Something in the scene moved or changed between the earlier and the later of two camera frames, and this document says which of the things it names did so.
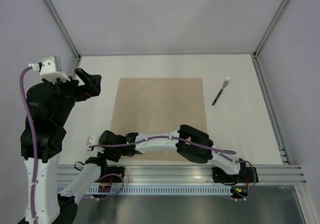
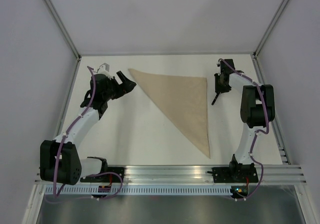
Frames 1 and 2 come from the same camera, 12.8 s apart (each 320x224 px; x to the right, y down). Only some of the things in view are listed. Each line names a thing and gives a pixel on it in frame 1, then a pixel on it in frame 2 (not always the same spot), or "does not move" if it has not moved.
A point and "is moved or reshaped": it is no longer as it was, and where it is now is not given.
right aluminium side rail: [284, 156] does not move
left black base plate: [117, 170] does not move
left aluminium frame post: [53, 10] does not move
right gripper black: [114, 159] -> [217, 88]
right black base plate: [246, 174] does not move
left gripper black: [93, 81] -> [126, 87]
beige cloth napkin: [149, 106] is moved or reshaped
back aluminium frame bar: [166, 55] does not move
